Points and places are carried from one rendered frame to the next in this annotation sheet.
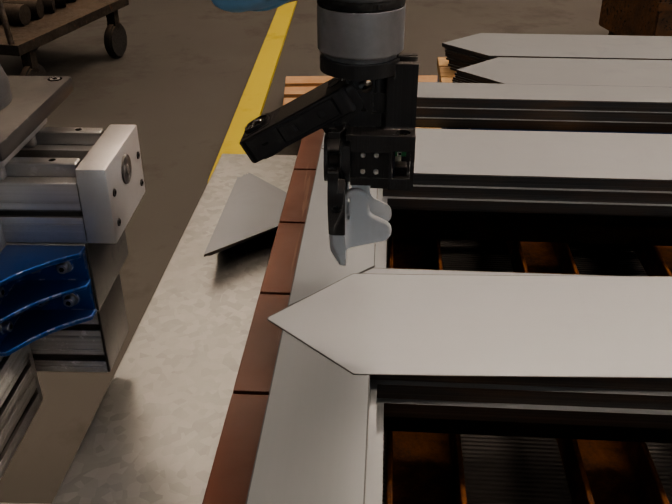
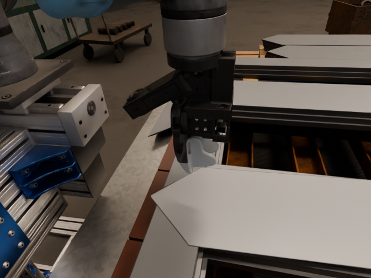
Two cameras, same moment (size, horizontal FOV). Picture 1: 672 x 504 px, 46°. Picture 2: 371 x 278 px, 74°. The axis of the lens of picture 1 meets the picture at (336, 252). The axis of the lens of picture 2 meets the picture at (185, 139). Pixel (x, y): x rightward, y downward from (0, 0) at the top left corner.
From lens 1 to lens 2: 0.39 m
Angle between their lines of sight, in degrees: 11
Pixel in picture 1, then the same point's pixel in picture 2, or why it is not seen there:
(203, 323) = (143, 169)
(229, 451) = not seen: outside the picture
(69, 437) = not seen: hidden behind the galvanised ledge
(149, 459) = (104, 245)
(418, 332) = (231, 213)
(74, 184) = (58, 118)
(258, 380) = (143, 230)
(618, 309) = (355, 205)
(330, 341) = (180, 217)
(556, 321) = (315, 212)
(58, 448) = not seen: hidden behind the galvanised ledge
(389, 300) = (218, 187)
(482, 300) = (271, 191)
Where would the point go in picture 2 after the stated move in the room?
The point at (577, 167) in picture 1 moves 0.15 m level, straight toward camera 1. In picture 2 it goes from (325, 103) to (322, 131)
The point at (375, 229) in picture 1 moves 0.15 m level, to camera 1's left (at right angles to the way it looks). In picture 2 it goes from (206, 160) to (116, 154)
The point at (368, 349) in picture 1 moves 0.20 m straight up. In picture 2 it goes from (200, 225) to (198, 127)
